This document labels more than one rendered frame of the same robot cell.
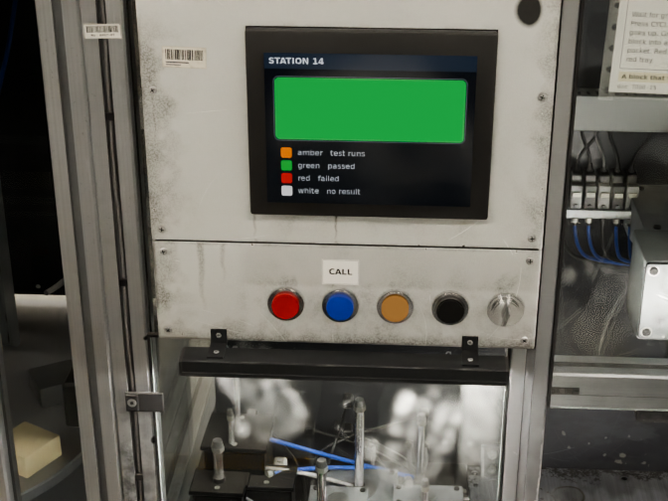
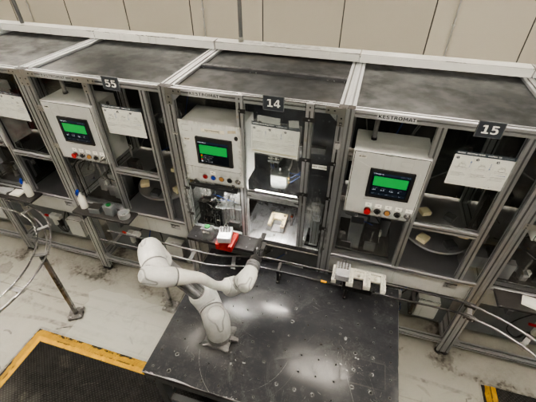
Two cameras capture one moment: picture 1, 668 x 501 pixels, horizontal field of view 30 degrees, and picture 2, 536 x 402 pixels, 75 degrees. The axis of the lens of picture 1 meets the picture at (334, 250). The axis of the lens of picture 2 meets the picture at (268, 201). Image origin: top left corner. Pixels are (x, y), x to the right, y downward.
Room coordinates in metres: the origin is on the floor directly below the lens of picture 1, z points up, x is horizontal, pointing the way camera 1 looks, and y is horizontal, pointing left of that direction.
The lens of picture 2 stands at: (-0.62, -0.80, 2.81)
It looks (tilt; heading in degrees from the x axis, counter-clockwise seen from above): 39 degrees down; 13
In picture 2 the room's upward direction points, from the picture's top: straight up
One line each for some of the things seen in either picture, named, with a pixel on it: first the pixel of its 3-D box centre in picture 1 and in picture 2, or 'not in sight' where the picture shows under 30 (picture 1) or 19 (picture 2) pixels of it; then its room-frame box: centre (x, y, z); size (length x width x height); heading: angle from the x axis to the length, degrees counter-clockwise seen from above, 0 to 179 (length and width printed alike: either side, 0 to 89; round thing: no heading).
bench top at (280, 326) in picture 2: not in sight; (282, 328); (0.65, -0.62, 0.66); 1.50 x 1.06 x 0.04; 87
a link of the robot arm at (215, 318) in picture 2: not in sight; (216, 321); (0.50, -0.23, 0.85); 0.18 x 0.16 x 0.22; 39
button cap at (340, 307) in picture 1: (340, 305); not in sight; (1.21, -0.01, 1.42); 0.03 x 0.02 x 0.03; 87
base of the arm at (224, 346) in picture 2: not in sight; (222, 335); (0.49, -0.25, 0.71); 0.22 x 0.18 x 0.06; 87
